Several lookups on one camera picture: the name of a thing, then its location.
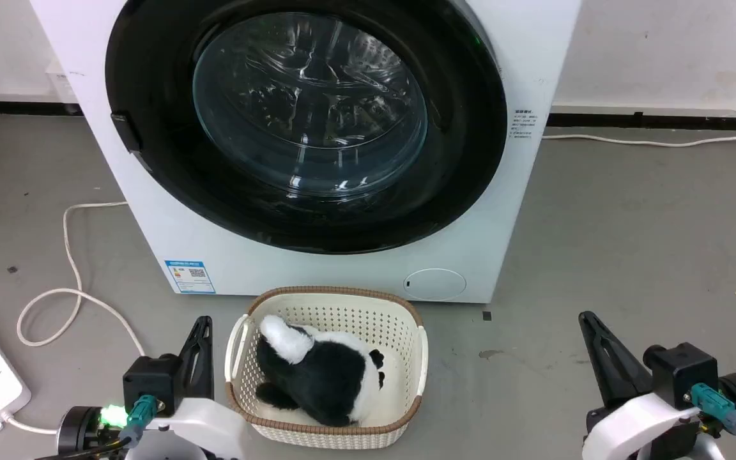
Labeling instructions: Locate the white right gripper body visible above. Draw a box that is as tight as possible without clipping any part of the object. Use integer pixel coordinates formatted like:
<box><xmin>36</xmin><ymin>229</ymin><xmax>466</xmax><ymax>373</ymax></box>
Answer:
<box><xmin>582</xmin><ymin>392</ymin><xmax>705</xmax><ymax>460</ymax></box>

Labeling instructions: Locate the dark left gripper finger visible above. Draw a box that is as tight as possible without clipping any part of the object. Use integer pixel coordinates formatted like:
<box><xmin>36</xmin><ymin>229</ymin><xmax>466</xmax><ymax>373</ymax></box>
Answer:
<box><xmin>193</xmin><ymin>316</ymin><xmax>214</xmax><ymax>399</ymax></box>
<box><xmin>178</xmin><ymin>335</ymin><xmax>200</xmax><ymax>400</ymax></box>

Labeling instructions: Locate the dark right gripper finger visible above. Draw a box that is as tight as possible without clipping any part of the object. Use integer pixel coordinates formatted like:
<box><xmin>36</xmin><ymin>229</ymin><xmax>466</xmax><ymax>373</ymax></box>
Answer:
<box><xmin>578</xmin><ymin>310</ymin><xmax>614</xmax><ymax>410</ymax></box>
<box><xmin>598</xmin><ymin>332</ymin><xmax>654</xmax><ymax>404</ymax></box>

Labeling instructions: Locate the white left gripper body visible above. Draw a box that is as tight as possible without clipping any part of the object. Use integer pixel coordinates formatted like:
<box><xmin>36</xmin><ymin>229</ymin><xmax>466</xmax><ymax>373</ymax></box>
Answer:
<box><xmin>126</xmin><ymin>397</ymin><xmax>255</xmax><ymax>460</ymax></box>

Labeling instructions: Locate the white front-load washing machine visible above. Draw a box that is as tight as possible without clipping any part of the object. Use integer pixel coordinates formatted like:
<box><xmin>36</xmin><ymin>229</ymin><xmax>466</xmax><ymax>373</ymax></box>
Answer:
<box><xmin>28</xmin><ymin>0</ymin><xmax>583</xmax><ymax>304</ymax></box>

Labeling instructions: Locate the black round glass washer door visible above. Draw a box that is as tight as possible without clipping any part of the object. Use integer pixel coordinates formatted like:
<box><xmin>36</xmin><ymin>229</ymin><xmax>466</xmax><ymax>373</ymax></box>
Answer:
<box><xmin>105</xmin><ymin>0</ymin><xmax>508</xmax><ymax>255</ymax></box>

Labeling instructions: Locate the blue energy label sticker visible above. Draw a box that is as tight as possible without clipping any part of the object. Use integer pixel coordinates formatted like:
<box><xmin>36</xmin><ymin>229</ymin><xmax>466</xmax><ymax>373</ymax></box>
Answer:
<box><xmin>165</xmin><ymin>259</ymin><xmax>217</xmax><ymax>295</ymax></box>

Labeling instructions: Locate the black and white plush toy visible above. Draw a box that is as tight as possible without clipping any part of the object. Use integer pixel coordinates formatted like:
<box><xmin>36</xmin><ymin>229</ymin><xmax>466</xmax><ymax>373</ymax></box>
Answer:
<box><xmin>255</xmin><ymin>314</ymin><xmax>387</xmax><ymax>427</ymax></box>

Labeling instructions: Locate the white perforated laundry basket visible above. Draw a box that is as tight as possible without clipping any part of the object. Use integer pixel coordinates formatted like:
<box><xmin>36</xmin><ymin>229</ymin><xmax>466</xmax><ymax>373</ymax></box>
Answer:
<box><xmin>224</xmin><ymin>286</ymin><xmax>429</xmax><ymax>450</ymax></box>

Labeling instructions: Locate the small printed text sticker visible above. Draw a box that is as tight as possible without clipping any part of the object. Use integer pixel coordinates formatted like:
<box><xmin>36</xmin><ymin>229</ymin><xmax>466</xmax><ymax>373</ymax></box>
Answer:
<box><xmin>512</xmin><ymin>109</ymin><xmax>535</xmax><ymax>140</ymax></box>

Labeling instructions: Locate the right teal connector black cable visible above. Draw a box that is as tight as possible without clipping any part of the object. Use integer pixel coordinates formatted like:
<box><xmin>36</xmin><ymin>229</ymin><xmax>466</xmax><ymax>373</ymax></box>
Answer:
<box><xmin>690</xmin><ymin>383</ymin><xmax>736</xmax><ymax>460</ymax></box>

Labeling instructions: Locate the white power strip cord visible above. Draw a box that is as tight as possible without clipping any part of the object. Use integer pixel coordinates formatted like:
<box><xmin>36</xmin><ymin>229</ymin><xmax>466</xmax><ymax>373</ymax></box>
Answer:
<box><xmin>3</xmin><ymin>201</ymin><xmax>146</xmax><ymax>436</ymax></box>

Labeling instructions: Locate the thin white floor cable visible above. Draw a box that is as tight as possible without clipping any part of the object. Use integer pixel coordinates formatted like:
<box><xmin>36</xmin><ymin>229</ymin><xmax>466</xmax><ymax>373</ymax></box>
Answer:
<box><xmin>542</xmin><ymin>121</ymin><xmax>736</xmax><ymax>148</ymax></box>

